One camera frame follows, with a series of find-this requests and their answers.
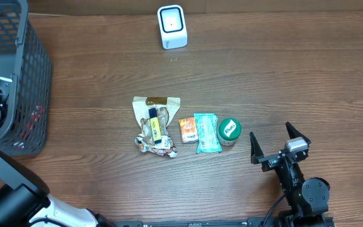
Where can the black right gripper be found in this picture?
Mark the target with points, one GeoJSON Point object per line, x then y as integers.
{"type": "Point", "coordinates": [280, 157]}

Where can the green lid Knorr jar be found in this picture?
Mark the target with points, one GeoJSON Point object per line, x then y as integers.
{"type": "Point", "coordinates": [229, 131]}

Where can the red snack bar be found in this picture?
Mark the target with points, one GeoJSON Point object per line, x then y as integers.
{"type": "Point", "coordinates": [29, 136]}

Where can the teal tissue packet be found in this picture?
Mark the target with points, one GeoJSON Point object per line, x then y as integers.
{"type": "Point", "coordinates": [207, 133]}

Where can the orange snack packet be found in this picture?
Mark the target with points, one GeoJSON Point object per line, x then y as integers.
{"type": "Point", "coordinates": [188, 129]}

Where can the clear brown snack bag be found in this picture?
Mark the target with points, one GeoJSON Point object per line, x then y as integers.
{"type": "Point", "coordinates": [166, 108]}

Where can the yellow highlighter pen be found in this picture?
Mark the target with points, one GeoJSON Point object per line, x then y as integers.
{"type": "Point", "coordinates": [155, 127]}

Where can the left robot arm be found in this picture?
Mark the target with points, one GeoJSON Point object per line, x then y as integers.
{"type": "Point", "coordinates": [25, 200]}

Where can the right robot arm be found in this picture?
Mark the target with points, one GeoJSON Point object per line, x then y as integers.
{"type": "Point", "coordinates": [304, 202]}

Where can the white barcode scanner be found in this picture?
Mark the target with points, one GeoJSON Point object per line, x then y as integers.
{"type": "Point", "coordinates": [172, 26]}

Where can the grey plastic mesh basket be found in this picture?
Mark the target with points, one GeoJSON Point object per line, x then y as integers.
{"type": "Point", "coordinates": [23, 58]}

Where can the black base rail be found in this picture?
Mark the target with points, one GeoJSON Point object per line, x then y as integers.
{"type": "Point", "coordinates": [250, 222]}

